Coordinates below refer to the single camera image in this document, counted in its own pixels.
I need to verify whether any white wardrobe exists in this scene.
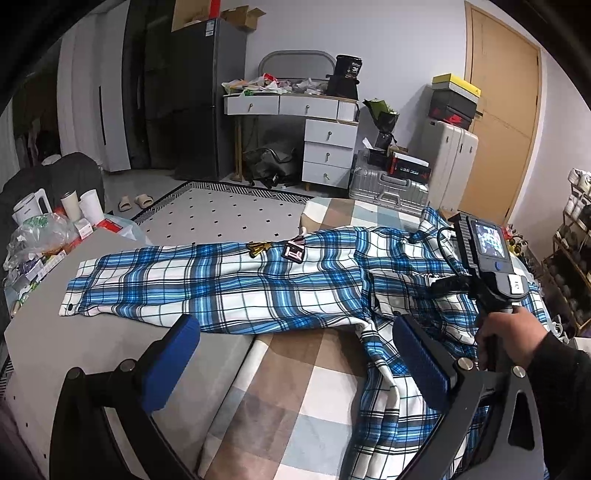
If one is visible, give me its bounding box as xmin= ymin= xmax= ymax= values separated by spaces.
xmin=58 ymin=0 xmax=132 ymax=174

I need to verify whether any wooden door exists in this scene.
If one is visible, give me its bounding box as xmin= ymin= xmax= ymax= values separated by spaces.
xmin=464 ymin=0 xmax=542 ymax=227

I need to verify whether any white dresser with drawers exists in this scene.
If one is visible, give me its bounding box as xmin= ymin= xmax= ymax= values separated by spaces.
xmin=224 ymin=90 xmax=361 ymax=192

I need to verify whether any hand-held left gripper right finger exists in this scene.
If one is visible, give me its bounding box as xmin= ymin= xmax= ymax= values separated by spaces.
xmin=392 ymin=315 xmax=546 ymax=480

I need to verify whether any clear plastic bag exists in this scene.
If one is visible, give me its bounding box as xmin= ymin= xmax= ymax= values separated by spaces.
xmin=4 ymin=215 xmax=81 ymax=273

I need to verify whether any wooden shoe rack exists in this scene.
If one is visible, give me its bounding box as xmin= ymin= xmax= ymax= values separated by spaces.
xmin=542 ymin=168 xmax=591 ymax=342

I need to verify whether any beige cup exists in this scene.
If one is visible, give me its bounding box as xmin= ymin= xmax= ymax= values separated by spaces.
xmin=61 ymin=191 xmax=84 ymax=222

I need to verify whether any colourful floor clutter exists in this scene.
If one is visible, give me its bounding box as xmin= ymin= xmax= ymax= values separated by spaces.
xmin=502 ymin=225 xmax=525 ymax=256

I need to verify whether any large cardboard box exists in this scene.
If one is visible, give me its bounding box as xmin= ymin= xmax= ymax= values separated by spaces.
xmin=171 ymin=0 xmax=223 ymax=33

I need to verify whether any red and black shoebox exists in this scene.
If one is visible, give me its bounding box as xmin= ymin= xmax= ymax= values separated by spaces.
xmin=427 ymin=108 xmax=474 ymax=131

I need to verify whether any black padded chair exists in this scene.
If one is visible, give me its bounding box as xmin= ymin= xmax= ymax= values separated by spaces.
xmin=0 ymin=152 xmax=105 ymax=222

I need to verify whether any grey arched mirror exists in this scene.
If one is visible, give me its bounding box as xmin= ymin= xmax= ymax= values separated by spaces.
xmin=259 ymin=50 xmax=337 ymax=93

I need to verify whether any wrapped flower bouquet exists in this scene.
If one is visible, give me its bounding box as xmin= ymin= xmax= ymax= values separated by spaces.
xmin=362 ymin=98 xmax=400 ymax=151

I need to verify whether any silver suitcase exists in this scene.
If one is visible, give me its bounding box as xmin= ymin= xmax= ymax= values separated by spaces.
xmin=348 ymin=152 xmax=430 ymax=215

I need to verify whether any blue plaid shirt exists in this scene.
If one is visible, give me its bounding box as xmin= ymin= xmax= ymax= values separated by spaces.
xmin=59 ymin=207 xmax=550 ymax=480

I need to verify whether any open cardboard box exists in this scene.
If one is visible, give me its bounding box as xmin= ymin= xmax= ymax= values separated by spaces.
xmin=222 ymin=7 xmax=267 ymax=31

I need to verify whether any small black box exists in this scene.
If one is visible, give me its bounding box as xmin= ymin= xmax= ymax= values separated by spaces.
xmin=358 ymin=148 xmax=393 ymax=169

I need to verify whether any person's right hand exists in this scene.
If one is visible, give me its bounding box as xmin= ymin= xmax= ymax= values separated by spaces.
xmin=475 ymin=305 xmax=552 ymax=370

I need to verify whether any black refrigerator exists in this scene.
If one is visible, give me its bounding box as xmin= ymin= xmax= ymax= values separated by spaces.
xmin=173 ymin=18 xmax=247 ymax=182

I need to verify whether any white cup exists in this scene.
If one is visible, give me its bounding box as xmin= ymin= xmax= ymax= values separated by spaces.
xmin=79 ymin=189 xmax=105 ymax=223

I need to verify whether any yellow and black shoebox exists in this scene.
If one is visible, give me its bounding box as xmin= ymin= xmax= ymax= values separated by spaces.
xmin=431 ymin=74 xmax=482 ymax=97

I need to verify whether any person's right forearm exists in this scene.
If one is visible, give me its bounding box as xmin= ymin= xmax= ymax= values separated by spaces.
xmin=519 ymin=331 xmax=591 ymax=480

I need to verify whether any white electric kettle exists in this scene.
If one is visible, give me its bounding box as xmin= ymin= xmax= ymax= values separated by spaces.
xmin=11 ymin=188 xmax=51 ymax=227

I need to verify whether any patterned floor rug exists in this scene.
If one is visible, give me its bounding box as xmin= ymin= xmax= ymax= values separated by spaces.
xmin=129 ymin=181 xmax=319 ymax=245

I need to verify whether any pile of packets and bags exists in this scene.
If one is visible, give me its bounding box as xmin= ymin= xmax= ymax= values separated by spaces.
xmin=222 ymin=74 xmax=331 ymax=97

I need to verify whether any white plastic bag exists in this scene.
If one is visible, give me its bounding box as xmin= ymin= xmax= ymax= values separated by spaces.
xmin=111 ymin=215 xmax=153 ymax=245

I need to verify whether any black and red box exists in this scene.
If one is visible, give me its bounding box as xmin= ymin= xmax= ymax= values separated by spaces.
xmin=388 ymin=152 xmax=432 ymax=183

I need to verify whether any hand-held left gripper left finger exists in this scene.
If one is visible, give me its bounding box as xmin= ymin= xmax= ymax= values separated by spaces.
xmin=50 ymin=315 xmax=201 ymax=480

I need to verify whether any black bag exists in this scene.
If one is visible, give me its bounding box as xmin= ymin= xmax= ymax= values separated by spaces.
xmin=242 ymin=147 xmax=303 ymax=188

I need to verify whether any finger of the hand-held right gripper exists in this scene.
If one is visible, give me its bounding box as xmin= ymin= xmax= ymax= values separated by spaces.
xmin=431 ymin=275 xmax=476 ymax=294

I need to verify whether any checkered bed sheet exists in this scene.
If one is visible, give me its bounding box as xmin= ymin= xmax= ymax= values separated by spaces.
xmin=198 ymin=196 xmax=550 ymax=480

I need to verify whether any black cabinet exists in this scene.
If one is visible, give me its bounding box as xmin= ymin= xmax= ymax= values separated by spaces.
xmin=122 ymin=0 xmax=182 ymax=171

